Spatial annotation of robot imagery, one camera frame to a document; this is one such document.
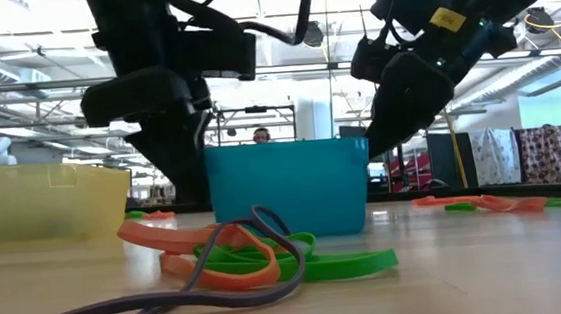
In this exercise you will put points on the white column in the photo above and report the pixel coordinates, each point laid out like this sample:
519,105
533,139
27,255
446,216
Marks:
320,116

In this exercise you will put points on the person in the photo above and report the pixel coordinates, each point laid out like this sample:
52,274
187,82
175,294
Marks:
261,136

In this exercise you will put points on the long tube light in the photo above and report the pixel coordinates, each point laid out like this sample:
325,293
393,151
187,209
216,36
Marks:
293,68

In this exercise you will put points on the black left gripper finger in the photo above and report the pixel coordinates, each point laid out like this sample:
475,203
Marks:
180,155

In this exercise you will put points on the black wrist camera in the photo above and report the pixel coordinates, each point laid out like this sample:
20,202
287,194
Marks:
370,59
222,56

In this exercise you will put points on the yellow plastic basket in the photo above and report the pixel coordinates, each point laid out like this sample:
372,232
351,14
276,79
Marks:
38,201

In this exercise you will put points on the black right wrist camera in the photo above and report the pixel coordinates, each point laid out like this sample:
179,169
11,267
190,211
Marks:
370,59

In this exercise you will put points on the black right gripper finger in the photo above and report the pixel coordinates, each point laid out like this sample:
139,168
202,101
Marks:
406,102

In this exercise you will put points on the white patterned cloth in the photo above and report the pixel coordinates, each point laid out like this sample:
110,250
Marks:
493,157

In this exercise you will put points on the dark floral cloth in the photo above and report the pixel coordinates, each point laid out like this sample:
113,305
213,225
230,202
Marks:
553,153

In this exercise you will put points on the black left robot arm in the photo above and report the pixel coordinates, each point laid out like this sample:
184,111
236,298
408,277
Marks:
129,23

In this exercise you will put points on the blue plastic basket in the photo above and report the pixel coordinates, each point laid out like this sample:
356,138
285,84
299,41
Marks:
288,191

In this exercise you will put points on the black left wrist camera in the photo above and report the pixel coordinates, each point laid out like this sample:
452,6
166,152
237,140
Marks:
222,56

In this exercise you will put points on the black partition panel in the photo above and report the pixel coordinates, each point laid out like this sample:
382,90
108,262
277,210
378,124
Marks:
444,164

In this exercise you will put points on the red storage cart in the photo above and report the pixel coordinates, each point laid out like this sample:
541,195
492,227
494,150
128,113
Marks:
419,171

